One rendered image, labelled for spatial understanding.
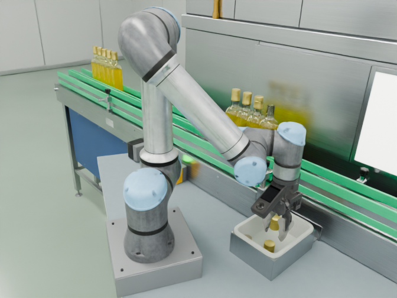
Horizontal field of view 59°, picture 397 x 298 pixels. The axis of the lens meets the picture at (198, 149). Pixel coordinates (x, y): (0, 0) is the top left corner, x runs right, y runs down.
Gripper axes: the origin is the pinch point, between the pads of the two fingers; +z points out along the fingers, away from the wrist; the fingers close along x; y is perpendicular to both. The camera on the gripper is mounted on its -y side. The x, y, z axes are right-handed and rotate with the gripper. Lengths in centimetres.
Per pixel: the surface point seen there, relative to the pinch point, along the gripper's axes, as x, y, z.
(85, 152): 162, 9, 38
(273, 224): 7.0, 10.1, 5.4
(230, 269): 4.5, -13.0, 9.9
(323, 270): -13.8, 9.3, 10.0
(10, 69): 612, 74, 76
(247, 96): 36, 24, -30
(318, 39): 19, 39, -52
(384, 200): -18.4, 30.2, -9.3
